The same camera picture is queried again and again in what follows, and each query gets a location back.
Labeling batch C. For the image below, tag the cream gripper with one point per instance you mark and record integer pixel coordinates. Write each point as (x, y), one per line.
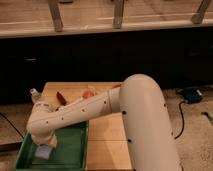
(52, 142)

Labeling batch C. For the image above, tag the blue sponge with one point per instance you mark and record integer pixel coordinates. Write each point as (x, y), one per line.
(43, 152)

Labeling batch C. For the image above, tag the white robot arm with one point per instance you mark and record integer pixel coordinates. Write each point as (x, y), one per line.
(140, 101)

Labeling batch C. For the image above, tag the green plastic tray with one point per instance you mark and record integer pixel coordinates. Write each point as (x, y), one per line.
(69, 155)

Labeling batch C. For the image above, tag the clear plastic bottle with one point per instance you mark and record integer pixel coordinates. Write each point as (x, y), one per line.
(35, 95)

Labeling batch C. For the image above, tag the small orange cup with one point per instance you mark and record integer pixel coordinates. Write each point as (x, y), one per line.
(87, 94)

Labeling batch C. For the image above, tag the yellow food piece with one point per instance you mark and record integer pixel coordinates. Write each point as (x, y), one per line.
(95, 90)

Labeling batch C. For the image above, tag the orange bowl with beans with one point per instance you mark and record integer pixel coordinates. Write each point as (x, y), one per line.
(116, 86)

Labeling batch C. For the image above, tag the wooden table leg left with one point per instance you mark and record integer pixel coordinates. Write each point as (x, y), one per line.
(55, 14)

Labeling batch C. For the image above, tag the wooden table leg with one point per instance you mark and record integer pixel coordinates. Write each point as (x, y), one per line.
(55, 14)
(197, 18)
(118, 13)

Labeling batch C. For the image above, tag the black power adapter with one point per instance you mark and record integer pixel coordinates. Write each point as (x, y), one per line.
(191, 94)

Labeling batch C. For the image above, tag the wooden table leg middle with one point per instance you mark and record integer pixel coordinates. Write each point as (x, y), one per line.
(118, 13)

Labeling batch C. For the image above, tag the wooden table leg right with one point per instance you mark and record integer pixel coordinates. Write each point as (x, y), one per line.
(197, 18)

